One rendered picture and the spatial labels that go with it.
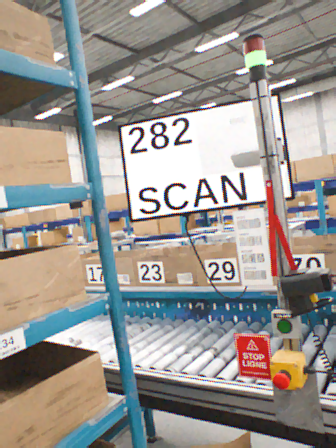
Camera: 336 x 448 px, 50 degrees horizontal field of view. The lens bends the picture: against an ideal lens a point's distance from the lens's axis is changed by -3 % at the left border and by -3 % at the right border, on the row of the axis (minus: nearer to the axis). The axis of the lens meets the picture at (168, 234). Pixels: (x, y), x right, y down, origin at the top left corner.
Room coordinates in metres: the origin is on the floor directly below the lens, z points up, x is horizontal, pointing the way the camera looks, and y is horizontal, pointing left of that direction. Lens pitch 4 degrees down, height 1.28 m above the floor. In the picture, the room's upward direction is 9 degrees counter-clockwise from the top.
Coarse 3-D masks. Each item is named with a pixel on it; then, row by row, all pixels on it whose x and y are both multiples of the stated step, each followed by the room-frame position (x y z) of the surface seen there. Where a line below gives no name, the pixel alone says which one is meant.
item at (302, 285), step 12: (288, 276) 0.84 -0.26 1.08; (300, 276) 0.82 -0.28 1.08; (312, 276) 0.80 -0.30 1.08; (324, 276) 0.78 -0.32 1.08; (288, 288) 0.83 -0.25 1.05; (300, 288) 0.81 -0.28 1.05; (312, 288) 0.80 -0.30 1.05; (324, 288) 0.79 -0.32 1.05; (300, 300) 0.83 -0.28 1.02; (312, 300) 0.82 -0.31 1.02; (300, 312) 0.83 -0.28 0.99
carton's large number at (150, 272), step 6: (138, 264) 1.93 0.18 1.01; (144, 264) 1.90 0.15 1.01; (150, 264) 1.88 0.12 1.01; (156, 264) 1.86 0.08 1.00; (162, 264) 1.84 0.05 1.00; (144, 270) 1.91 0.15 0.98; (150, 270) 1.89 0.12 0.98; (156, 270) 1.86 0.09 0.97; (162, 270) 1.84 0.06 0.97; (144, 276) 1.91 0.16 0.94; (150, 276) 1.89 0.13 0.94; (156, 276) 1.87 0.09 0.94; (162, 276) 1.85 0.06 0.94; (144, 282) 1.92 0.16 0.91; (150, 282) 1.89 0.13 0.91; (156, 282) 1.87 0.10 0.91; (162, 282) 1.85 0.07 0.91
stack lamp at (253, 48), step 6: (246, 42) 0.90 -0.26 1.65; (252, 42) 0.89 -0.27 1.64; (258, 42) 0.89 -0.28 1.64; (246, 48) 0.90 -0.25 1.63; (252, 48) 0.89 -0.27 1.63; (258, 48) 0.89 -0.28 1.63; (264, 48) 0.90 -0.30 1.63; (246, 54) 0.91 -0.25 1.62; (252, 54) 0.89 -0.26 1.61; (258, 54) 0.89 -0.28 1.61; (264, 54) 0.90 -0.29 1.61; (246, 60) 0.91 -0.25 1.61; (252, 60) 0.89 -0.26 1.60; (258, 60) 0.89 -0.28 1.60; (264, 60) 0.89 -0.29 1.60; (246, 66) 0.92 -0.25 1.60
